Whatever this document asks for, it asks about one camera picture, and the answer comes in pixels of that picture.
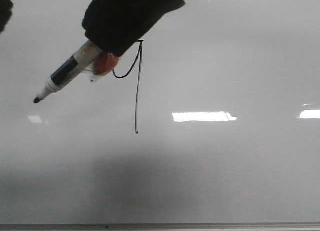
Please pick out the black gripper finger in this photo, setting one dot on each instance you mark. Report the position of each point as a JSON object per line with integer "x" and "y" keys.
{"x": 115, "y": 25}
{"x": 6, "y": 7}

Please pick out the black and white marker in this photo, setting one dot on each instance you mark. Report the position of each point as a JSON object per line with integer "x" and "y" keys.
{"x": 76, "y": 64}

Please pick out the red rubber marker holder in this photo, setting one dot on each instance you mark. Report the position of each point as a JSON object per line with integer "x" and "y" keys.
{"x": 102, "y": 66}

